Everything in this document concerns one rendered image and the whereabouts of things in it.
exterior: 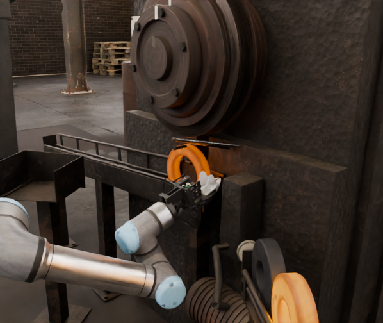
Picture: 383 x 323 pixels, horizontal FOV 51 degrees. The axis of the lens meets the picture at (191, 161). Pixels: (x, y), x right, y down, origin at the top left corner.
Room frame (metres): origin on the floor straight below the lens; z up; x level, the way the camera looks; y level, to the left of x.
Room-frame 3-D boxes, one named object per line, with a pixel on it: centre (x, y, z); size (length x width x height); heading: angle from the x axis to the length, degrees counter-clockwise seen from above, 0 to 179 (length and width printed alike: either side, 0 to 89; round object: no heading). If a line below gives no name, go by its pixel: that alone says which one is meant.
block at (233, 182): (1.07, -0.15, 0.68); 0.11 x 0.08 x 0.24; 131
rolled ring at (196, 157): (1.24, 0.01, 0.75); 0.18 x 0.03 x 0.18; 42
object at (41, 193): (1.44, 0.58, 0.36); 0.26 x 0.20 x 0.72; 76
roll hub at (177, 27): (1.17, 0.09, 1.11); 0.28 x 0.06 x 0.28; 41
